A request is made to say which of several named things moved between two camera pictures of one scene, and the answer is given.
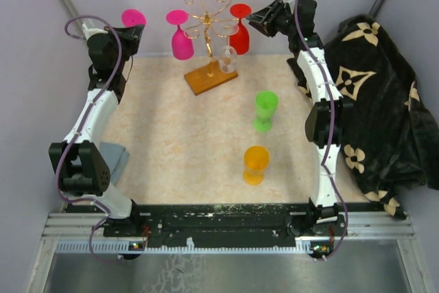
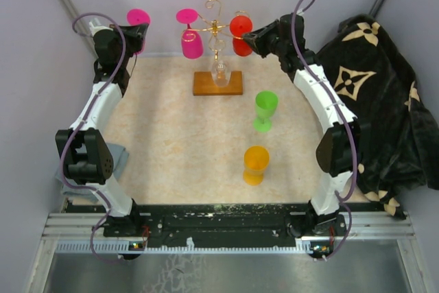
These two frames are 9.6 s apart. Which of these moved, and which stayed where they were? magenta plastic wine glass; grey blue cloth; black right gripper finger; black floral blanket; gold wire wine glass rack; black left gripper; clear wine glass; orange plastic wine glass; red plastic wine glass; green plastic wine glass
Moved: clear wine glass; gold wire wine glass rack; magenta plastic wine glass; black right gripper finger; red plastic wine glass
Stayed: black floral blanket; green plastic wine glass; black left gripper; orange plastic wine glass; grey blue cloth
